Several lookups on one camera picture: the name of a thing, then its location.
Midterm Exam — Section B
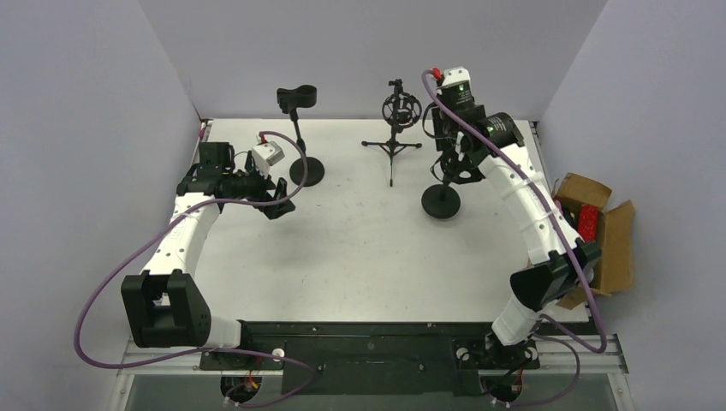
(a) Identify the shock mount stand round base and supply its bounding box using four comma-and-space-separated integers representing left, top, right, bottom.
421, 148, 485, 220

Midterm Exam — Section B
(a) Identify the clip mic stand round base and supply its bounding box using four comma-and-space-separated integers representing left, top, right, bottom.
277, 85, 326, 188

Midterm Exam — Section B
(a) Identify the red glitter microphone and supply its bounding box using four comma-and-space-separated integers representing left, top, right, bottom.
577, 204, 599, 242

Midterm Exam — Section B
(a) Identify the brown cardboard box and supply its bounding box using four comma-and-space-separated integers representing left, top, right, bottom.
555, 173, 635, 296

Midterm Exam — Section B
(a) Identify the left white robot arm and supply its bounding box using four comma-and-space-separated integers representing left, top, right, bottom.
121, 140, 295, 348

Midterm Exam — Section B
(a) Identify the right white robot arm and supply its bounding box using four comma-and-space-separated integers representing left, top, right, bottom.
428, 90, 602, 346

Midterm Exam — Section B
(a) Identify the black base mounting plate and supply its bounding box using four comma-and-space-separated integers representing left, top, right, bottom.
199, 322, 540, 396

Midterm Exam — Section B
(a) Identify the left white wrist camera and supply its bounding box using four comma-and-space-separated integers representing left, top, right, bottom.
251, 142, 285, 176

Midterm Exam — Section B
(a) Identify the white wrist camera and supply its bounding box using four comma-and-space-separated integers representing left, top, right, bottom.
251, 142, 285, 176
439, 67, 471, 88

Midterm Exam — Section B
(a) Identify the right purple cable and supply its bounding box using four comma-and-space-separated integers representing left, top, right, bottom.
420, 68, 608, 409

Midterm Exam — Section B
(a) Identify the purple cable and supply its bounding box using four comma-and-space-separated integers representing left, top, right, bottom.
420, 68, 608, 409
74, 130, 317, 410

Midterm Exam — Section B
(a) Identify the tripod shock mount stand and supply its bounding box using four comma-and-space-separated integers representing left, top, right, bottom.
361, 79, 423, 187

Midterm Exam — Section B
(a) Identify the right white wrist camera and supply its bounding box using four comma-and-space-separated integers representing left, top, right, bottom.
439, 67, 471, 88

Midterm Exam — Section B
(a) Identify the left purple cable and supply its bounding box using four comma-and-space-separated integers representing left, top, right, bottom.
74, 130, 317, 410

